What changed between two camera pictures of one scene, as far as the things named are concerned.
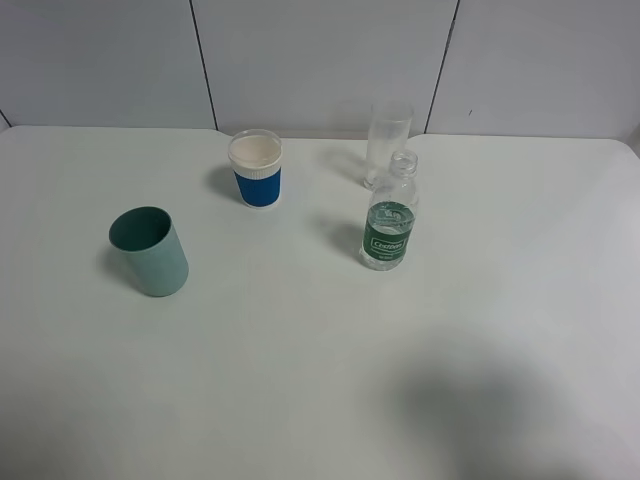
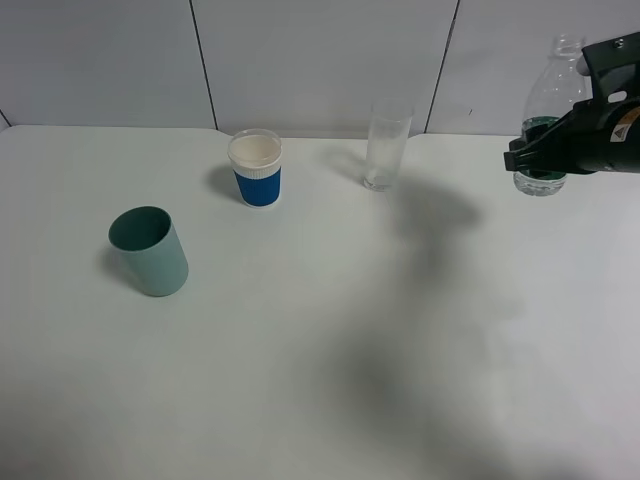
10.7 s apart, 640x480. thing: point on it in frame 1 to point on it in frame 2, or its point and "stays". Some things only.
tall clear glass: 389,131 stays
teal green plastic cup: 152,247 stays
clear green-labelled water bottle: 391,214 to 555,88
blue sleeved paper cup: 256,158 stays
